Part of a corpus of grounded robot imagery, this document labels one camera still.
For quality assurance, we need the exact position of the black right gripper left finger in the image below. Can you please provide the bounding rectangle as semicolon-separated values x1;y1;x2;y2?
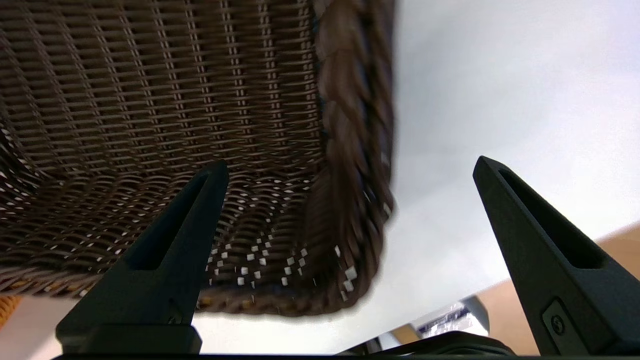
55;160;230;355

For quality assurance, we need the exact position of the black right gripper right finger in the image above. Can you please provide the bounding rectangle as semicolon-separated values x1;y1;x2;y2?
472;155;640;356

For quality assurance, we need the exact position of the orange woven wicker basket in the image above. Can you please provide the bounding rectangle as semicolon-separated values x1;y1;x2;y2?
0;295;24;329

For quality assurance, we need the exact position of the dark brown woven wicker basket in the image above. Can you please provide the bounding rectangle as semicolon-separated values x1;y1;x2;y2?
0;0;397;317

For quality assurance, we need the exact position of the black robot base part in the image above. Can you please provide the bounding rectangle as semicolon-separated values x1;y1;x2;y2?
340;331;517;356

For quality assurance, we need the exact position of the grey metal part with label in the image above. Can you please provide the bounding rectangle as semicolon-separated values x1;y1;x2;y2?
379;295;492;351

